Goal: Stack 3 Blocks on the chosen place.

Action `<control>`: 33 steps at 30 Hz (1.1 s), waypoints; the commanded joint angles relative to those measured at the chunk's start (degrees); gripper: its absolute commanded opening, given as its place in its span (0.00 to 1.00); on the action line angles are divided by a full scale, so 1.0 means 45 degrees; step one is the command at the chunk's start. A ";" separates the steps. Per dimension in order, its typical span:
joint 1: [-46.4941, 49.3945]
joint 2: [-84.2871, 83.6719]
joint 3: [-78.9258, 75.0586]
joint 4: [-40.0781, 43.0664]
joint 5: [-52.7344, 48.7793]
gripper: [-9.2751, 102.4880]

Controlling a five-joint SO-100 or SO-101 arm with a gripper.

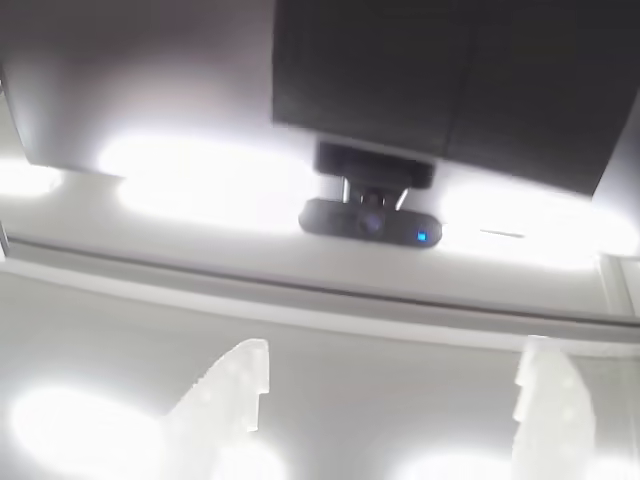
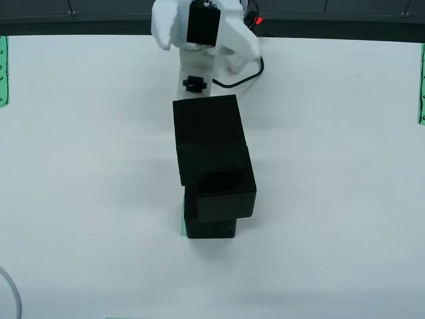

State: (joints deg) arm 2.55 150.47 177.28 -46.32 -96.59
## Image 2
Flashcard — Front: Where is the black cube block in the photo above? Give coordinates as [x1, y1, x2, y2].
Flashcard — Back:
[181, 144, 258, 224]
[183, 185, 238, 240]
[172, 94, 249, 187]

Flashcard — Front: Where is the green paper strip with arrows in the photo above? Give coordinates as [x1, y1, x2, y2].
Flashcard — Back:
[0, 35, 11, 109]
[416, 43, 425, 126]

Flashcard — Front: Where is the black camera cable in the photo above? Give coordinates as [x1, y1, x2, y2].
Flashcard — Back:
[212, 54, 266, 89]

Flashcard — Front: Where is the camera on white mount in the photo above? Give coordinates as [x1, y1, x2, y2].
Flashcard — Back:
[177, 45, 217, 100]

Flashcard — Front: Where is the white cable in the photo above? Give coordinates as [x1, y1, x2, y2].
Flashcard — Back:
[0, 265, 23, 319]

